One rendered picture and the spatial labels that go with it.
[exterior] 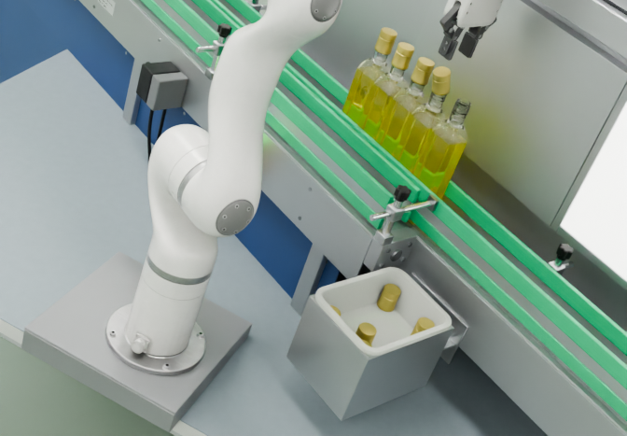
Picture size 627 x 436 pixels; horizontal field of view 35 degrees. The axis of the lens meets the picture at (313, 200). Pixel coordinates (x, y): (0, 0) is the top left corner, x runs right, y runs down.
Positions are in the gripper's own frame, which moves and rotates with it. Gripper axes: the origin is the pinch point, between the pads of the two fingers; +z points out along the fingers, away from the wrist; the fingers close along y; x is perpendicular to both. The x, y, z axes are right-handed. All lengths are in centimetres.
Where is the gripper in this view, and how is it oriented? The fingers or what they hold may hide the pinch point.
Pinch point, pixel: (457, 47)
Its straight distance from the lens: 190.4
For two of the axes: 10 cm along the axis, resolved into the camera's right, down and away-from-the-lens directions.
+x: 5.8, 6.0, -5.5
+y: -7.6, 1.6, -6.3
